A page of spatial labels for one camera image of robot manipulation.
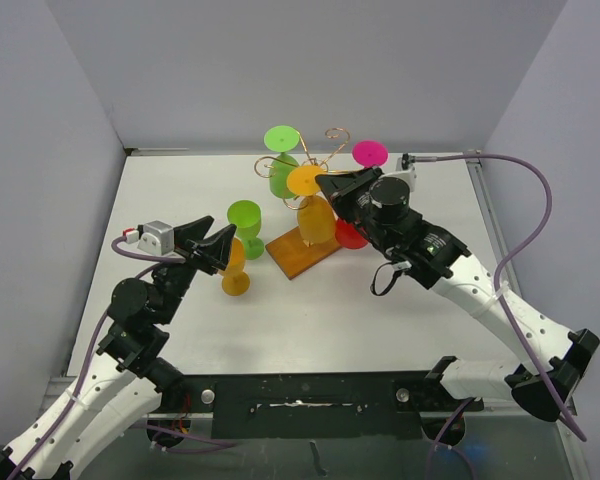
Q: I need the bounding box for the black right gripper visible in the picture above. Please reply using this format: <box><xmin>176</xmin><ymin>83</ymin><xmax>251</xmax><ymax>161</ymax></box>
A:
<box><xmin>314</xmin><ymin>166</ymin><xmax>393</xmax><ymax>254</ymax></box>

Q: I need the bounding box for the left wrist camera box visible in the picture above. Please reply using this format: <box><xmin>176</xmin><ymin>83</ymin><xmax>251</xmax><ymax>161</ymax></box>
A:
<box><xmin>122</xmin><ymin>220</ymin><xmax>175</xmax><ymax>256</ymax></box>

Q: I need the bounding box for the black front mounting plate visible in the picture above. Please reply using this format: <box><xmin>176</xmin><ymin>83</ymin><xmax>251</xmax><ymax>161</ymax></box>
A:
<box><xmin>124</xmin><ymin>355</ymin><xmax>486</xmax><ymax>441</ymax></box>

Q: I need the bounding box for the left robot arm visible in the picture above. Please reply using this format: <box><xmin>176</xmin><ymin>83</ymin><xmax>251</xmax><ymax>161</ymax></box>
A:
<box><xmin>0</xmin><ymin>216</ymin><xmax>237</xmax><ymax>479</ymax></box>

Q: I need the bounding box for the aluminium frame rail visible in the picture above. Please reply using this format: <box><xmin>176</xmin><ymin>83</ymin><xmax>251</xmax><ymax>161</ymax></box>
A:
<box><xmin>43</xmin><ymin>151</ymin><xmax>514</xmax><ymax>408</ymax></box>

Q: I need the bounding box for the red wine glass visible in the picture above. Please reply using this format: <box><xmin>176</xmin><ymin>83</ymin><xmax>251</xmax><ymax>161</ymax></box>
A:
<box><xmin>335</xmin><ymin>218</ymin><xmax>368</xmax><ymax>250</ymax></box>

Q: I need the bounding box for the orange wine glass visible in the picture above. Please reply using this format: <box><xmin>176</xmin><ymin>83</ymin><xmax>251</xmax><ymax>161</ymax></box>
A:
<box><xmin>220</xmin><ymin>238</ymin><xmax>250</xmax><ymax>296</ymax></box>
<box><xmin>287</xmin><ymin>165</ymin><xmax>335</xmax><ymax>244</ymax></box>

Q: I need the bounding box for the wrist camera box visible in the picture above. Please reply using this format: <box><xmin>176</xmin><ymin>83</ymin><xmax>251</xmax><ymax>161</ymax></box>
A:
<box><xmin>387</xmin><ymin>153</ymin><xmax>417</xmax><ymax>193</ymax></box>
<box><xmin>122</xmin><ymin>220</ymin><xmax>175</xmax><ymax>256</ymax></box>

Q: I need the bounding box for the gold wire glass rack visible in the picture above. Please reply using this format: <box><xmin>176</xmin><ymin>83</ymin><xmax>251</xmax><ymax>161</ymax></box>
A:
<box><xmin>253</xmin><ymin>126</ymin><xmax>354</xmax><ymax>246</ymax></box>

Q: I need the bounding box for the wooden rack base board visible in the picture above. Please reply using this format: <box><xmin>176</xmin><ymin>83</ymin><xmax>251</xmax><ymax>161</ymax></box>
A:
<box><xmin>265</xmin><ymin>227</ymin><xmax>341</xmax><ymax>280</ymax></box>

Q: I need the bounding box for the green wine glass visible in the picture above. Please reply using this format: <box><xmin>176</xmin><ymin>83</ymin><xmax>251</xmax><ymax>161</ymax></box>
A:
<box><xmin>263</xmin><ymin>125</ymin><xmax>300</xmax><ymax>199</ymax></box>
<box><xmin>227</xmin><ymin>200</ymin><xmax>265</xmax><ymax>260</ymax></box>

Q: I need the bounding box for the pink wine glass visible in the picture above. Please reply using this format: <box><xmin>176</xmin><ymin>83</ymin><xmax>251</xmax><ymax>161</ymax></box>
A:
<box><xmin>351</xmin><ymin>140</ymin><xmax>389</xmax><ymax>168</ymax></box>

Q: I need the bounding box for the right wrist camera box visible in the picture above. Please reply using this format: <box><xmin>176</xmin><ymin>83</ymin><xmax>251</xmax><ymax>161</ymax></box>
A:
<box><xmin>387</xmin><ymin>153</ymin><xmax>417</xmax><ymax>193</ymax></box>

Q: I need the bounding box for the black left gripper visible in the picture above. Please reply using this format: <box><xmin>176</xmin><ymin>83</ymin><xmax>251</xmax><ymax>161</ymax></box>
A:
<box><xmin>154</xmin><ymin>215</ymin><xmax>235</xmax><ymax>324</ymax></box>

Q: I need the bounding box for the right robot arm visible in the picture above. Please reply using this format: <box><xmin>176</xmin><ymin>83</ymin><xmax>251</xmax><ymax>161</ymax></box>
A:
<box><xmin>315</xmin><ymin>167</ymin><xmax>600</xmax><ymax>422</ymax></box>

